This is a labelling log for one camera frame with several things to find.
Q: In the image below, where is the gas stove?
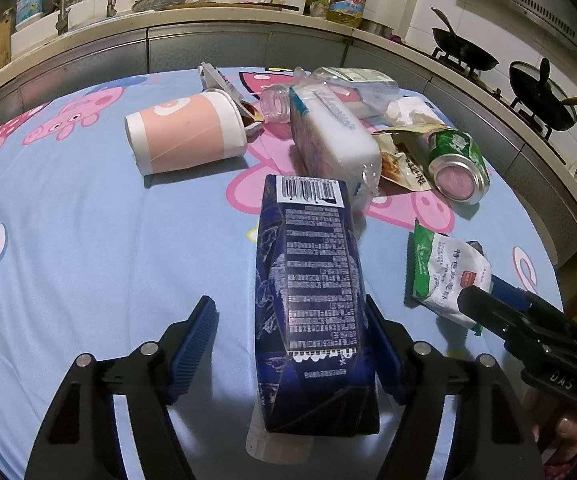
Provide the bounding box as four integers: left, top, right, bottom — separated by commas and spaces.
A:
428, 45, 569, 161

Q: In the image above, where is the pink paper cup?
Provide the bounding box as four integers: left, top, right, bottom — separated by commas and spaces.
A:
124, 91, 249, 177

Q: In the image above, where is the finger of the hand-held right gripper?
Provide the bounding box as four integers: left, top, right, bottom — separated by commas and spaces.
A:
488, 272, 566, 322
457, 285, 577, 361

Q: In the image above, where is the white green food packet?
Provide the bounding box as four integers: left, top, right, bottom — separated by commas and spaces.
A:
411, 220, 494, 336

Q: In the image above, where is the torn snack wrapper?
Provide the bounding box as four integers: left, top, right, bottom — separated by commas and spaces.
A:
372, 127, 449, 193

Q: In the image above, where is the crumpled white tissue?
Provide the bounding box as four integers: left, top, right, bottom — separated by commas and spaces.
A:
383, 96, 444, 128

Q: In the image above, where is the blue printed tablecloth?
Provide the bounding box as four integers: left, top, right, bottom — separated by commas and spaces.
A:
0, 66, 566, 480

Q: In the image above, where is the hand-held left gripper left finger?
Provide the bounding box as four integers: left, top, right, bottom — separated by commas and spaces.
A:
24, 296, 219, 480

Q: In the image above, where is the dark blue carton box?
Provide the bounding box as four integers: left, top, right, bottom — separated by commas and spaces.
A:
253, 174, 381, 435

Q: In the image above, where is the blue detergent jug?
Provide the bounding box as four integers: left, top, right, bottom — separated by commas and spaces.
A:
15, 0, 49, 31

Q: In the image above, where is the person's right hand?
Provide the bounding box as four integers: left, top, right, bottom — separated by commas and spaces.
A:
521, 385, 577, 461

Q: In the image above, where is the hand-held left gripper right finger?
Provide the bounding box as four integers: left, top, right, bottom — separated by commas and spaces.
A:
365, 294, 549, 480

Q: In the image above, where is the clear uncapped plastic bottle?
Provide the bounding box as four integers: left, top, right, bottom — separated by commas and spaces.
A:
260, 66, 400, 123

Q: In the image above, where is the black wok with glass lid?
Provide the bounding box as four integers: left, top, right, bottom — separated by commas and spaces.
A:
508, 57, 577, 133

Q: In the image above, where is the white sink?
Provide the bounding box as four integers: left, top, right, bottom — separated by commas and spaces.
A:
11, 0, 274, 58

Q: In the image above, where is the small opened box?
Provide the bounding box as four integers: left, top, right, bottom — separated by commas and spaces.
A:
198, 62, 244, 101

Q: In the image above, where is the brown foil lid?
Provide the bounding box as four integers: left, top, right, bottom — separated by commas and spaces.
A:
238, 100, 265, 136

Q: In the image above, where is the soft tissue pack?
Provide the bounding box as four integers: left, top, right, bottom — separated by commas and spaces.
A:
288, 84, 384, 211

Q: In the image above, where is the cooking oil bottle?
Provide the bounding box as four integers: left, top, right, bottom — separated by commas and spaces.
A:
332, 0, 369, 28

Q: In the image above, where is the green drink can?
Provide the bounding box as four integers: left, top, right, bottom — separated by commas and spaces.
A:
427, 129, 491, 206

